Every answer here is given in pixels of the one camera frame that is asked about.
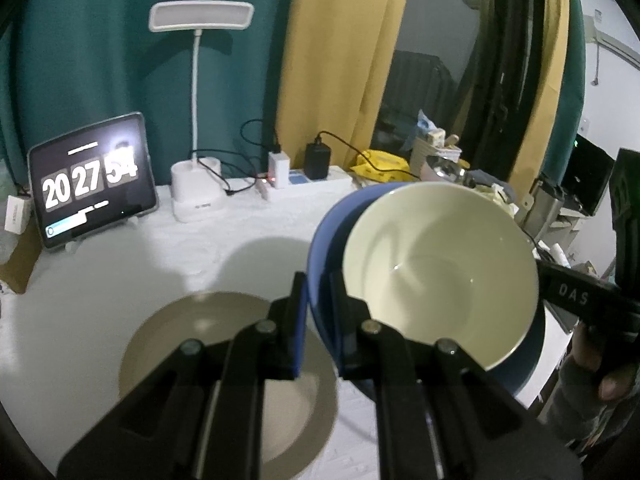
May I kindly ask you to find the black charger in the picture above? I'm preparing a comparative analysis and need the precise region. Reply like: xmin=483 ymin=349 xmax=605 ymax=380
xmin=305 ymin=142 xmax=332 ymax=180

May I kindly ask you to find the person's right hand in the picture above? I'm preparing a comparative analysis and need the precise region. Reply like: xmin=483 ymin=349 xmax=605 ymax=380
xmin=571 ymin=322 xmax=640 ymax=402

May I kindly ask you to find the black monitor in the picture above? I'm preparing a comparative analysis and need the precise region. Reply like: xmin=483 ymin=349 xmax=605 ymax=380
xmin=560 ymin=134 xmax=616 ymax=216

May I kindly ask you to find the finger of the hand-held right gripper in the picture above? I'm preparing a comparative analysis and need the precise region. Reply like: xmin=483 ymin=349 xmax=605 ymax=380
xmin=536 ymin=257 xmax=640 ymax=333

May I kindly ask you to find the white tube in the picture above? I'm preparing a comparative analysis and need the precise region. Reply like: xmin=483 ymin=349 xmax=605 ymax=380
xmin=547 ymin=242 xmax=571 ymax=268

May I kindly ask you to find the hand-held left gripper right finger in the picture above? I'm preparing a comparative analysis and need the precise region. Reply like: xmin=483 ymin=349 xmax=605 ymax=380
xmin=329 ymin=270 xmax=583 ymax=480

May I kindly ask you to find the grey cloth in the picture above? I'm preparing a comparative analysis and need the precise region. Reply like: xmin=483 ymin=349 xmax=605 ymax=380
xmin=465 ymin=170 xmax=516 ymax=201

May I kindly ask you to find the yellow packet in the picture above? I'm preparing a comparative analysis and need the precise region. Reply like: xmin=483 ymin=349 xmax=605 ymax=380
xmin=350 ymin=150 xmax=411 ymax=183

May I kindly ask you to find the cream plate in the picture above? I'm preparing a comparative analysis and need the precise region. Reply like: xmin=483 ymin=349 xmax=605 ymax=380
xmin=118 ymin=291 xmax=338 ymax=480

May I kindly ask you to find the small white box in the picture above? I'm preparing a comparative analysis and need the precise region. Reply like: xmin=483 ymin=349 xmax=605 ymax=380
xmin=5 ymin=195 xmax=33 ymax=235

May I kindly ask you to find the white charger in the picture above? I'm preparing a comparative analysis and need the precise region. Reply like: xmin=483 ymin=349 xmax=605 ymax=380
xmin=268 ymin=151 xmax=291 ymax=188

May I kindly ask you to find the steel bowl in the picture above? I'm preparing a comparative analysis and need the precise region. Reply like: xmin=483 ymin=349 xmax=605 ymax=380
xmin=425 ymin=155 xmax=471 ymax=183

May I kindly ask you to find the black lamp cable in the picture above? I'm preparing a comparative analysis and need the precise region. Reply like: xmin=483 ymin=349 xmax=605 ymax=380
xmin=192 ymin=149 xmax=261 ymax=196

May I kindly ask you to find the cream bowl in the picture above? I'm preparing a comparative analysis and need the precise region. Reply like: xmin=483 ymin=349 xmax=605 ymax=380
xmin=342 ymin=181 xmax=541 ymax=372

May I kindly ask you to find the yellow curtain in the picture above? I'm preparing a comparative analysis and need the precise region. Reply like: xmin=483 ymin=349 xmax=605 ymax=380
xmin=275 ymin=0 xmax=416 ymax=171
xmin=507 ymin=0 xmax=571 ymax=186

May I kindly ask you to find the white desk lamp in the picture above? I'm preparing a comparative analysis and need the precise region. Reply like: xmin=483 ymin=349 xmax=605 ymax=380
xmin=149 ymin=1 xmax=255 ymax=223

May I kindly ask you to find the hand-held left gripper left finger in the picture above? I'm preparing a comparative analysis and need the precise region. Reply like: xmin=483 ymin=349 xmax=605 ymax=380
xmin=56 ymin=271 xmax=308 ymax=480

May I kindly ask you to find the black cable loop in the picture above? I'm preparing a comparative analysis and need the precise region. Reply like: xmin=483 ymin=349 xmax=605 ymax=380
xmin=240 ymin=119 xmax=281 ymax=153

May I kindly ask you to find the person's right forearm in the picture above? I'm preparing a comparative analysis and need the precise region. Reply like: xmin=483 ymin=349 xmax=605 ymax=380
xmin=537 ymin=360 xmax=631 ymax=461

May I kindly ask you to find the large blue bowl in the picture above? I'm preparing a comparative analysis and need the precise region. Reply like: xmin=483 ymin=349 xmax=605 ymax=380
xmin=306 ymin=182 xmax=547 ymax=407

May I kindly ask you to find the white basket with items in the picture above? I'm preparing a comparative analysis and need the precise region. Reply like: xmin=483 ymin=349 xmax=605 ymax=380
xmin=410 ymin=110 xmax=463 ymax=171

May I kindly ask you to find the tablet with clock display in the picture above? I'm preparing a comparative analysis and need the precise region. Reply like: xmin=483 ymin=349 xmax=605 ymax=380
xmin=27 ymin=112 xmax=160 ymax=251

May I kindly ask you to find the black charger cable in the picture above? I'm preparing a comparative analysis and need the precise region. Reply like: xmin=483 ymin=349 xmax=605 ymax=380
xmin=312 ymin=131 xmax=426 ymax=181

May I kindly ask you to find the white power strip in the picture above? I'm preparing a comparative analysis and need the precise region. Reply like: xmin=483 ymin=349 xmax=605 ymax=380
xmin=257 ymin=166 xmax=353 ymax=201

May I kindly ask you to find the white air conditioner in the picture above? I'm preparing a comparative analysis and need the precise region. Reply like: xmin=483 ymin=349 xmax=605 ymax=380
xmin=582 ymin=10 xmax=640 ymax=66

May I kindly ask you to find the teal curtain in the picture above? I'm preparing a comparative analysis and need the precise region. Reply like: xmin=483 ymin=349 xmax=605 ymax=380
xmin=0 ymin=0 xmax=301 ymax=186
xmin=542 ymin=0 xmax=587 ymax=181

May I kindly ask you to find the white tablecloth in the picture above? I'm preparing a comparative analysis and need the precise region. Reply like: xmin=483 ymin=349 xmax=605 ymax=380
xmin=0 ymin=180 xmax=571 ymax=480

